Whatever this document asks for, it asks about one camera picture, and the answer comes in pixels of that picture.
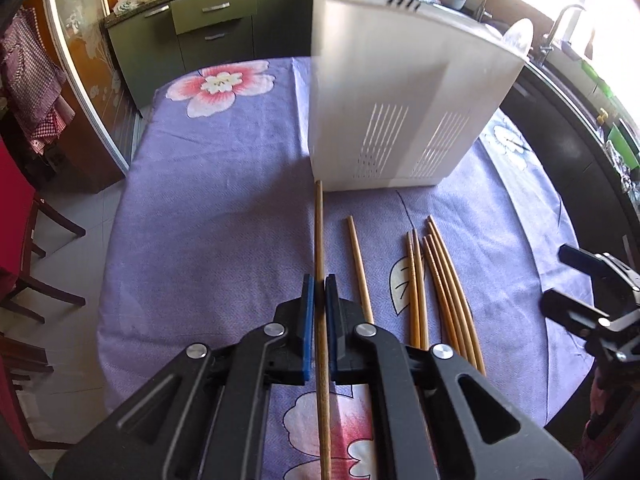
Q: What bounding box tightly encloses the row of light wooden chopsticks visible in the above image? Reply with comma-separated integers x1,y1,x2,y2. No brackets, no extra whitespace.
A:
346,215,487,377

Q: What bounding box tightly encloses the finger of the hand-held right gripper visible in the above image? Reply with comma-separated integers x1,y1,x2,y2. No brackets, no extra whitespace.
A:
559,244,609,275
541,288,614,338

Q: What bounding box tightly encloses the tall steel faucet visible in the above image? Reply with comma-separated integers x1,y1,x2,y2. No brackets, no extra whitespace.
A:
540,4,587,53

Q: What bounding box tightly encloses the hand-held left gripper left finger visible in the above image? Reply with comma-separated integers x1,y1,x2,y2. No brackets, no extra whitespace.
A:
54,274,317,480

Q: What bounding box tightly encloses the green plastic container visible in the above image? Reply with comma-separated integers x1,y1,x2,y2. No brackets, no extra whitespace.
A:
581,59,615,97
606,124,640,166

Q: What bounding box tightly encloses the wooden chair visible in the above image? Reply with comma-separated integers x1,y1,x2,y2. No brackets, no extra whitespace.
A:
0,332,76,453

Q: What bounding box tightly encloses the purple floral tablecloth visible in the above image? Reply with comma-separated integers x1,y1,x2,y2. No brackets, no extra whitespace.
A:
97,56,581,480

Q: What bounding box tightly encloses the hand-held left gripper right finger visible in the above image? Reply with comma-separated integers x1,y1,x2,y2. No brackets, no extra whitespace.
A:
325,274,585,480

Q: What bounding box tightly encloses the red chair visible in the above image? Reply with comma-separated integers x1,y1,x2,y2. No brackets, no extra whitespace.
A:
0,140,87,322

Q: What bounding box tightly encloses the long brown wooden chopstick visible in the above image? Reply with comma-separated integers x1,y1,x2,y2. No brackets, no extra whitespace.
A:
313,180,332,480

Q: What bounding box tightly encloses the checked apron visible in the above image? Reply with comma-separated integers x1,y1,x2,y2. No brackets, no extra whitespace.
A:
0,9,68,157

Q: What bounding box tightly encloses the white plastic utensil holder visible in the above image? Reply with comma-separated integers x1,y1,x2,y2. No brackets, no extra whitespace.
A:
307,0,531,194

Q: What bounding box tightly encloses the glass sliding door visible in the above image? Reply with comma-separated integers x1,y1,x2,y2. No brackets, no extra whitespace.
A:
41,0,146,177

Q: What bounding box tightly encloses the white plastic spoon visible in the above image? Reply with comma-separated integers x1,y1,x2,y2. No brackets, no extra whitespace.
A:
501,17,534,60

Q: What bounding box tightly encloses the green kitchen cabinet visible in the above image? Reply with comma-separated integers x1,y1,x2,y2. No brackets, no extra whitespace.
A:
105,0,314,107

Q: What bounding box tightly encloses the cardboard sheet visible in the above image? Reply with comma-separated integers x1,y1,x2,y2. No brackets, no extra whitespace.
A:
479,0,543,36

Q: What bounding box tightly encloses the person's right forearm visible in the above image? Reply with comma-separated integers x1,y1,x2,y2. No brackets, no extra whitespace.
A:
581,357,637,455

